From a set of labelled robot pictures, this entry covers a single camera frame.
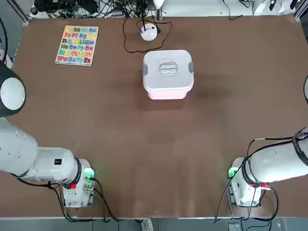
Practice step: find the white bin lid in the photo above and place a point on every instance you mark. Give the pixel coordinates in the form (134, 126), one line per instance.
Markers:
(168, 81)

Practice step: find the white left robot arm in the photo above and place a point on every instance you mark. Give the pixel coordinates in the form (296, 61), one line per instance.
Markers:
(14, 149)

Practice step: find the aluminium frame post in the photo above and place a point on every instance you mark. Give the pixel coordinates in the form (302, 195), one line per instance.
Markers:
(159, 14)

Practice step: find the pink plastic bin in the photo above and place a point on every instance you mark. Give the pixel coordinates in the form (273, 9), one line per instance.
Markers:
(168, 95)

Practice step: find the colourful alphabet puzzle board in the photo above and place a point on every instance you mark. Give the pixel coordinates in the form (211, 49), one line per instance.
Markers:
(77, 45)

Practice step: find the white desk lamp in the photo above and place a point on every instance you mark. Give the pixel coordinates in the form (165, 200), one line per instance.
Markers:
(149, 33)

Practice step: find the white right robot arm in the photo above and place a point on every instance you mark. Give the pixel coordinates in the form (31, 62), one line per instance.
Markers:
(272, 163)

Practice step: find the grey floor socket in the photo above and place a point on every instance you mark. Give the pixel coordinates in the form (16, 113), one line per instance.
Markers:
(234, 227)

